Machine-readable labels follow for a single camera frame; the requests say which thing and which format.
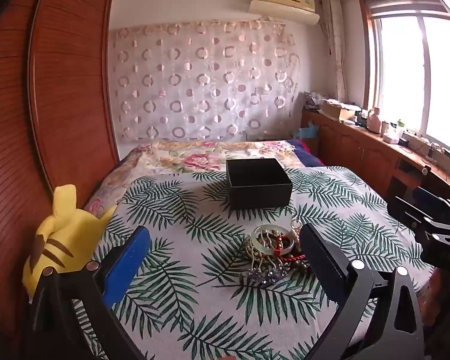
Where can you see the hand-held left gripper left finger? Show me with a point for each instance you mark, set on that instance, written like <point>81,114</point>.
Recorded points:
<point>129,262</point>

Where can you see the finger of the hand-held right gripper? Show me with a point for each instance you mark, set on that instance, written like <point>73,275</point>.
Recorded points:
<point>405,212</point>
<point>429,197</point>

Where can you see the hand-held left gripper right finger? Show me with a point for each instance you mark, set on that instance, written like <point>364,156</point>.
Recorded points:
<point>317,260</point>

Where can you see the purple crystal hair clip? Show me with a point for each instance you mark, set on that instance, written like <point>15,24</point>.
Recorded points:
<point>264,273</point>

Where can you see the pale green jade bangle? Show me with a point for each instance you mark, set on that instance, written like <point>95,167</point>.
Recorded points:
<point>255,246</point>

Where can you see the black square box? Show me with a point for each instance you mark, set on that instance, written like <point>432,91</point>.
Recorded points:
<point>257,183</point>

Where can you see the yellow plush toy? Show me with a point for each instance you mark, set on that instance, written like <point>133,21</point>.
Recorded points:
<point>63,240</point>

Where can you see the white tissue box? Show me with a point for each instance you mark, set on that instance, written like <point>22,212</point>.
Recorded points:
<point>393,133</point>

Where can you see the wooden side cabinet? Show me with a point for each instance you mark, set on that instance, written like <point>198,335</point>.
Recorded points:
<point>360,153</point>

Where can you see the leaf print blanket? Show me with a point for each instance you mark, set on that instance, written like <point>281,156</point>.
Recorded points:
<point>210,307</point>

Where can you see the pale pink bottle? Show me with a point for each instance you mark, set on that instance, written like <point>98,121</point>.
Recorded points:
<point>375,119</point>

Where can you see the dark blue blanket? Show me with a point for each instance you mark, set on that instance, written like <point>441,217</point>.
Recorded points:
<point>307,153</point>

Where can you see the floral quilt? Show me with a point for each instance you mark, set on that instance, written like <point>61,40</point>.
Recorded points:
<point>172,157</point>

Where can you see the open cardboard box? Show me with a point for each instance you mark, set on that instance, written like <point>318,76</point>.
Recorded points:
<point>339,110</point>

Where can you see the blue tissue paper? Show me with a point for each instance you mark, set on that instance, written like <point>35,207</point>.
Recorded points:
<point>306,132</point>

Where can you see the white bundled curtain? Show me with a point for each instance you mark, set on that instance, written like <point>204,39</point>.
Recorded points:
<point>333,45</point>

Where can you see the wooden slatted wardrobe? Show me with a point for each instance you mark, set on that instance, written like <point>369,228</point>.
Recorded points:
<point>41,101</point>

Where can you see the white air conditioner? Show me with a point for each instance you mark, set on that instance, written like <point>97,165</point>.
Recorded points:
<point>285,3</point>

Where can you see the window with wooden frame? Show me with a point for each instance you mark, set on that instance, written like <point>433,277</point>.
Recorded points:
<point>416,71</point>

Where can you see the circle pattern wall cloth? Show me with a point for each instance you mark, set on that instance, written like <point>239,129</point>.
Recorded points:
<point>202,82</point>

